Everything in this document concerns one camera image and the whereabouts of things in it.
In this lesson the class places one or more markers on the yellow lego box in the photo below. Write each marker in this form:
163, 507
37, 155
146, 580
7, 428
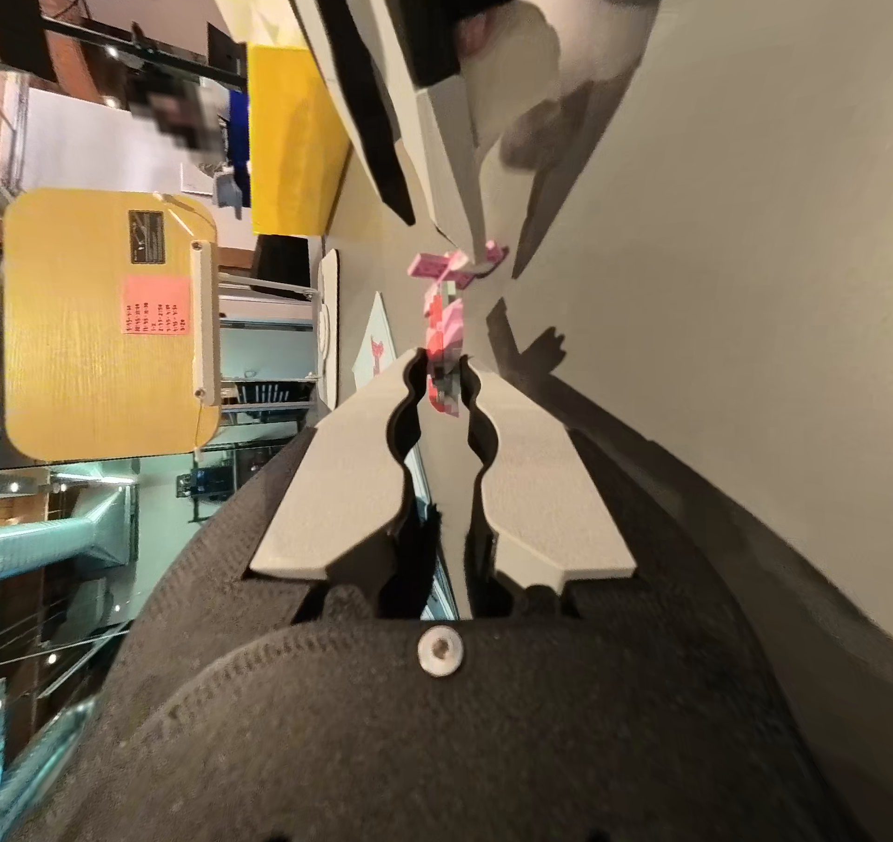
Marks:
293, 144

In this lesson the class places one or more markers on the black light stand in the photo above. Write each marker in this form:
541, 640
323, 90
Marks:
104, 36

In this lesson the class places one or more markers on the pink and red brick model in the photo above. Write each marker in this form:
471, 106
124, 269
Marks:
446, 319

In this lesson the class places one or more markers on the wooden desk lamp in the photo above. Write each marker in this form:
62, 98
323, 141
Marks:
84, 326

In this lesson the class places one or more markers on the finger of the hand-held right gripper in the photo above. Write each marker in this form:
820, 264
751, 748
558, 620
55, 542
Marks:
453, 172
363, 103

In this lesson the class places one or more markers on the open light blue instruction booklet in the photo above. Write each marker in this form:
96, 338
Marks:
373, 361

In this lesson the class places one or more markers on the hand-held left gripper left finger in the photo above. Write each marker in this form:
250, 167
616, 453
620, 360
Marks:
335, 493

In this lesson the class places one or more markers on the person's right hand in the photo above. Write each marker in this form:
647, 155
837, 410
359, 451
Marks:
474, 33

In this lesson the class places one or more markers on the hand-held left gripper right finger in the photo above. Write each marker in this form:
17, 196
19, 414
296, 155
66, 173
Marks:
544, 493

